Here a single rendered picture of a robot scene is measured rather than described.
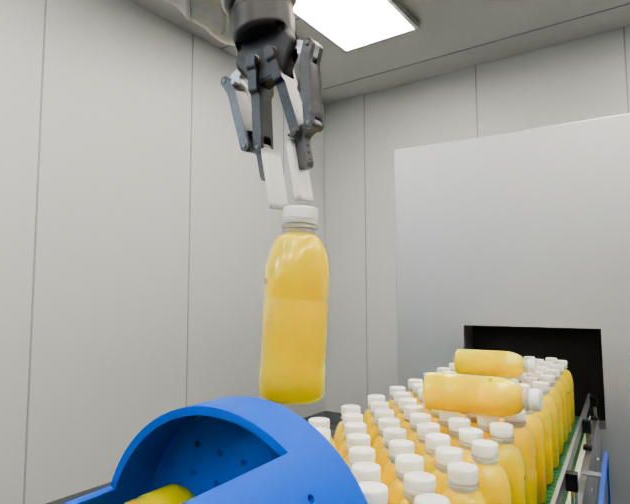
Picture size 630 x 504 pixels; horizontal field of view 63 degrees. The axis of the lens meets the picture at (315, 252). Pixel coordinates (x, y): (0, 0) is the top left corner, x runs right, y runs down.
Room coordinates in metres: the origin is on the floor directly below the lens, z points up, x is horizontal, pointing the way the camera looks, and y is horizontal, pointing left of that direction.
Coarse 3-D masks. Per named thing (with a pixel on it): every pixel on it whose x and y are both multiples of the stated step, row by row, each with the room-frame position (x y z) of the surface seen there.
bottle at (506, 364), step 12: (456, 360) 1.46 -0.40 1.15; (468, 360) 1.45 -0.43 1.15; (480, 360) 1.43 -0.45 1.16; (492, 360) 1.41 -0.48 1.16; (504, 360) 1.40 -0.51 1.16; (516, 360) 1.39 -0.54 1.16; (468, 372) 1.46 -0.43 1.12; (480, 372) 1.44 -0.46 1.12; (492, 372) 1.42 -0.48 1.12; (504, 372) 1.40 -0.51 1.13; (516, 372) 1.39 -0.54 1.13
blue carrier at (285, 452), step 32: (160, 416) 0.50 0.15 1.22; (192, 416) 0.54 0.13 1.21; (224, 416) 0.46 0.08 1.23; (256, 416) 0.46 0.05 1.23; (288, 416) 0.48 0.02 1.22; (128, 448) 0.53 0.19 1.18; (160, 448) 0.56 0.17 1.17; (192, 448) 0.55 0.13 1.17; (224, 448) 0.53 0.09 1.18; (256, 448) 0.51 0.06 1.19; (288, 448) 0.43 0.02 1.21; (320, 448) 0.46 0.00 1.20; (128, 480) 0.55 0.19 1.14; (160, 480) 0.58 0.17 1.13; (192, 480) 0.55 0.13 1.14; (224, 480) 0.53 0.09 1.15; (256, 480) 0.38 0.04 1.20; (288, 480) 0.40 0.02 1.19; (320, 480) 0.43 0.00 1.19; (352, 480) 0.46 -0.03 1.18
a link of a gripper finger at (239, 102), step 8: (224, 80) 0.59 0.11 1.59; (224, 88) 0.59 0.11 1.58; (232, 88) 0.59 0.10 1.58; (232, 96) 0.59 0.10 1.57; (240, 96) 0.59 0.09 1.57; (232, 104) 0.59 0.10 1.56; (240, 104) 0.59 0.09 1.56; (248, 104) 0.60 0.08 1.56; (232, 112) 0.59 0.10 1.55; (240, 112) 0.58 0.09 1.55; (248, 112) 0.60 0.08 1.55; (240, 120) 0.59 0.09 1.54; (248, 120) 0.59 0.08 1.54; (240, 128) 0.59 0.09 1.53; (248, 128) 0.59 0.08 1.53; (240, 136) 0.59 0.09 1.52; (248, 136) 0.60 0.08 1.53; (240, 144) 0.59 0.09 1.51; (248, 144) 0.58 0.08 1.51
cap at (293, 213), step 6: (288, 210) 0.55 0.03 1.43; (294, 210) 0.55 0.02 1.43; (300, 210) 0.55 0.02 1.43; (306, 210) 0.55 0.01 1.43; (312, 210) 0.55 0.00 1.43; (288, 216) 0.55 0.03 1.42; (294, 216) 0.55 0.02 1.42; (300, 216) 0.55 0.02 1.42; (306, 216) 0.55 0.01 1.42; (312, 216) 0.55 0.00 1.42; (312, 222) 0.55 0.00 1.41
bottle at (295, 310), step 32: (288, 224) 0.55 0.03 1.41; (288, 256) 0.54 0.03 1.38; (320, 256) 0.55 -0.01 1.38; (288, 288) 0.53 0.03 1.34; (320, 288) 0.54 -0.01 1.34; (288, 320) 0.53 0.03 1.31; (320, 320) 0.55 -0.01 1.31; (288, 352) 0.54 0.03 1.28; (320, 352) 0.55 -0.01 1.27; (288, 384) 0.54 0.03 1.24; (320, 384) 0.55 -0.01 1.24
